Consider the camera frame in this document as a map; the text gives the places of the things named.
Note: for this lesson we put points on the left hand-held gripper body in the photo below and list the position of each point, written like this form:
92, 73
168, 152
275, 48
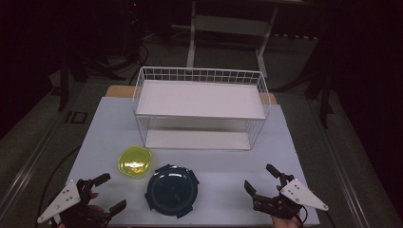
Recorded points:
68, 196

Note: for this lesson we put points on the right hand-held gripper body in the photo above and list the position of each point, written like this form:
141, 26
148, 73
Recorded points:
296, 194

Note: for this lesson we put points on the dark blue lidded container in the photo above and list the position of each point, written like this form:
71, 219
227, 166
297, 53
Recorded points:
172, 191

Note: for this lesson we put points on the person's left hand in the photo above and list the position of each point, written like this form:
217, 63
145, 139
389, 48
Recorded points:
95, 208

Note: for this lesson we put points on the person's right hand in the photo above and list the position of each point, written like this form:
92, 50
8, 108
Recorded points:
285, 223

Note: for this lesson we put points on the black floor socket box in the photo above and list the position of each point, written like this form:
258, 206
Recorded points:
76, 117

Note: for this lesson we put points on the black stand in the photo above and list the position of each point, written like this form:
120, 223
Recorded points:
64, 88
324, 101

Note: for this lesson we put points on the metal floor rail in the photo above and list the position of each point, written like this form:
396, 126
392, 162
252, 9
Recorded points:
342, 171
28, 167

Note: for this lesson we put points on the white metal frame stand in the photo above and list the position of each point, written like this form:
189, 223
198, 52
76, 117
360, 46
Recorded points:
228, 25

